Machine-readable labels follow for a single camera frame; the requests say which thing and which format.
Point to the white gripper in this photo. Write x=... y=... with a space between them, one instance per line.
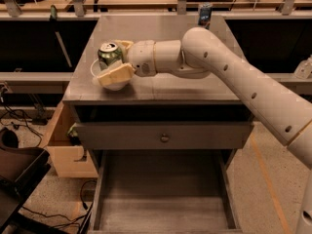
x=140 y=58

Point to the green soda can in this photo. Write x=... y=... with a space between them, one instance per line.
x=109 y=56

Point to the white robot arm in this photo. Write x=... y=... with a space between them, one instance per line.
x=286 y=115

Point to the white ceramic bowl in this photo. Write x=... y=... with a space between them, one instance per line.
x=115 y=77

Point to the blue energy drink can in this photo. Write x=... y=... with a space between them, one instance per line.
x=205 y=13

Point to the grey upper drawer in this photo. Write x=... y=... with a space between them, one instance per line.
x=157 y=136

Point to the round brass drawer knob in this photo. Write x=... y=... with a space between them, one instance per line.
x=164 y=138

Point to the grey wooden cabinet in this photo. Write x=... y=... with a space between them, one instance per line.
x=159 y=99

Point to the light wooden box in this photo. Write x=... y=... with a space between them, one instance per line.
x=69 y=160

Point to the grey open lower drawer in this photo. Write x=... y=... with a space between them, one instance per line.
x=163 y=192

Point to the green handled tool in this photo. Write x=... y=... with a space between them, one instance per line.
x=54 y=22

